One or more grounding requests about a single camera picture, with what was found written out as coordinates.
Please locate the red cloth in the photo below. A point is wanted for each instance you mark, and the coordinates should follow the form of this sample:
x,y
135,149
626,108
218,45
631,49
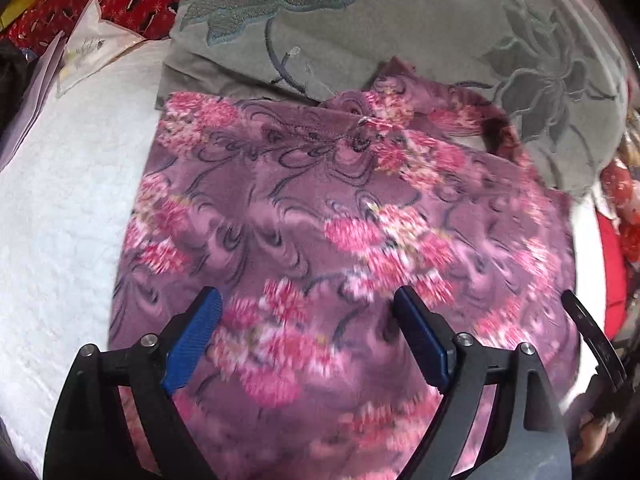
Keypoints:
x,y
612,270

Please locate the white quilted mattress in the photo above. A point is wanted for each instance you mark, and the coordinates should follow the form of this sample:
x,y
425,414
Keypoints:
x,y
65,210

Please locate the wrapped gift basket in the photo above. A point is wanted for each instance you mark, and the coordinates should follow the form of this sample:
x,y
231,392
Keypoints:
x,y
622,180

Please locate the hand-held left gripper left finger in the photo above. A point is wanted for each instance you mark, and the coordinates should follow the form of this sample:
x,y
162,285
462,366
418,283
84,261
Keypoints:
x,y
192,340

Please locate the white paper sheet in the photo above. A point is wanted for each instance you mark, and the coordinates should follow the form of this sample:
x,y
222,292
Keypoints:
x,y
35,90

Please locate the purple floral garment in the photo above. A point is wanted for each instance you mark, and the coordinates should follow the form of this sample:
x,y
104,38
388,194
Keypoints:
x,y
310,200

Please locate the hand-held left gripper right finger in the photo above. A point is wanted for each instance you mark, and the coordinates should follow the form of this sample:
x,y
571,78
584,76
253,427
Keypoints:
x,y
425,335

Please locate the grey floral pillow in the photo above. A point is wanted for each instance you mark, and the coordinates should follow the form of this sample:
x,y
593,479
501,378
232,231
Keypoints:
x,y
400,20

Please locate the person's right hand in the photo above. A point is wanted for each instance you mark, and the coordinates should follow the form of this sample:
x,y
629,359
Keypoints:
x,y
592,440

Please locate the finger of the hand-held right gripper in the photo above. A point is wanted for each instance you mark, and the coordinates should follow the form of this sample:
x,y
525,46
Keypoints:
x,y
597,335

